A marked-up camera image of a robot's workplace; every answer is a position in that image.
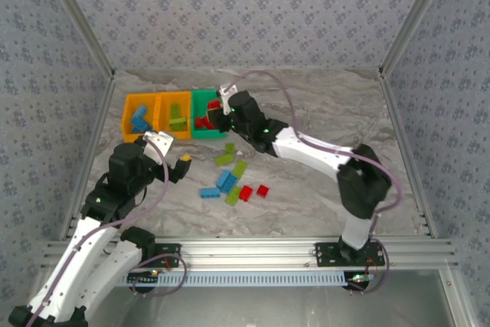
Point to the orange plastic bin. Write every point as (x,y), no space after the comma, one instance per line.
(165,112)
(128,112)

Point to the small green lego brick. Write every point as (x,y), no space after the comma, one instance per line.
(230,147)

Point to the aluminium side rail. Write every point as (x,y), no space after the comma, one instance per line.
(407,151)
(100,112)

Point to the small red lego brick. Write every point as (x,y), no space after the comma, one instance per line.
(262,190)

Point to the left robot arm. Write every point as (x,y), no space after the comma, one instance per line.
(72,254)

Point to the small blue lego brick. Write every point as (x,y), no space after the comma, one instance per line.
(137,129)

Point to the green plastic bin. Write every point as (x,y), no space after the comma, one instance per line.
(206,134)

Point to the aluminium frame post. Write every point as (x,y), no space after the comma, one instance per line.
(414,17)
(81,17)

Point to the wide aluminium base rail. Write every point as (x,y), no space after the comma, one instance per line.
(249,252)

